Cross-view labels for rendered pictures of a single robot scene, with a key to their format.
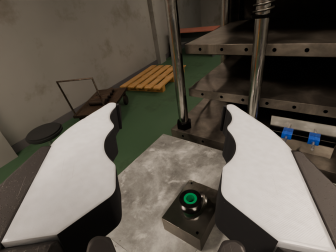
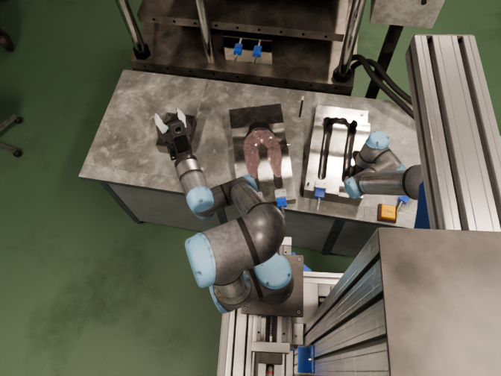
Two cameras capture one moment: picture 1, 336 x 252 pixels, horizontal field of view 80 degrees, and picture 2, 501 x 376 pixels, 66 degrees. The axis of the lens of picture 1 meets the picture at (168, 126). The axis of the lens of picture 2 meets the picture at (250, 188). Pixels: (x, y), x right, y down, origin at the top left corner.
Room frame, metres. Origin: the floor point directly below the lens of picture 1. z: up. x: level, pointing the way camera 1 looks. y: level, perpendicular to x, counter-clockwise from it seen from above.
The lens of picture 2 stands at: (-0.72, 0.09, 2.47)
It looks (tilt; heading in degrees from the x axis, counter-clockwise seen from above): 64 degrees down; 337
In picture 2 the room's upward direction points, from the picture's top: 6 degrees counter-clockwise
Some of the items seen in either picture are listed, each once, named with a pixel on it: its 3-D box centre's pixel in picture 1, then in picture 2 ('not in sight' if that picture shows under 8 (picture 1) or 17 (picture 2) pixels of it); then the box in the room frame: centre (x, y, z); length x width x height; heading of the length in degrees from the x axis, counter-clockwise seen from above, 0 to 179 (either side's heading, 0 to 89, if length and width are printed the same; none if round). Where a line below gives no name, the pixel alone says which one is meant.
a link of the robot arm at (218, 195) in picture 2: not in sight; (207, 202); (-0.19, 0.02, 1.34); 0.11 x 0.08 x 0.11; 83
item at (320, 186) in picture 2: not in sight; (319, 195); (-0.21, -0.46, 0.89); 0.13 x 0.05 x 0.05; 140
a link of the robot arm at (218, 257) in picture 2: not in sight; (228, 274); (-0.45, 0.07, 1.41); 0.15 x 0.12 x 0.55; 83
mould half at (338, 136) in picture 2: not in sight; (338, 148); (-0.04, -0.68, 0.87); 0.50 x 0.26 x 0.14; 140
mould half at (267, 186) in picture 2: not in sight; (261, 154); (0.12, -0.35, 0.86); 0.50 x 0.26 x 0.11; 158
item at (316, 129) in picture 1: (306, 112); (256, 19); (0.92, -0.77, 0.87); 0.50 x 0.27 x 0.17; 140
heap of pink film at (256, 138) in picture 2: not in sight; (262, 151); (0.12, -0.36, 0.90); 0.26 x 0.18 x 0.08; 158
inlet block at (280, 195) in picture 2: not in sight; (282, 204); (-0.15, -0.30, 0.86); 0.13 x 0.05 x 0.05; 158
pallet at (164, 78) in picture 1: (155, 77); not in sight; (4.34, 0.10, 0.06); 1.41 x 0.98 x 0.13; 148
